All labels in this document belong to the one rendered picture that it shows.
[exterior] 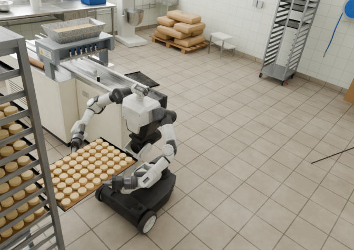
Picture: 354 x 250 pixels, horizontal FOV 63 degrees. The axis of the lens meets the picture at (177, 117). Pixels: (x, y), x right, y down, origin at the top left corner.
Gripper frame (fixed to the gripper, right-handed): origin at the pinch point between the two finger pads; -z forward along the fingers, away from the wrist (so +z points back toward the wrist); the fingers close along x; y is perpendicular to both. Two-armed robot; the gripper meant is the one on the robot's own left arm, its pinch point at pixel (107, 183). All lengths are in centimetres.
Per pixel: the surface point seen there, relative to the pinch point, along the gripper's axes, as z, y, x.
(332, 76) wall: 386, -307, -50
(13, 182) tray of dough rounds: -39, 34, 35
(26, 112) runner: -29, 30, 71
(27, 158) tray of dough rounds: -33, 27, 45
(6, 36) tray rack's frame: -30, 29, 102
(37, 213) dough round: -33.6, 28.9, 7.9
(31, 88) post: -25, 30, 82
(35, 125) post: -26, 31, 65
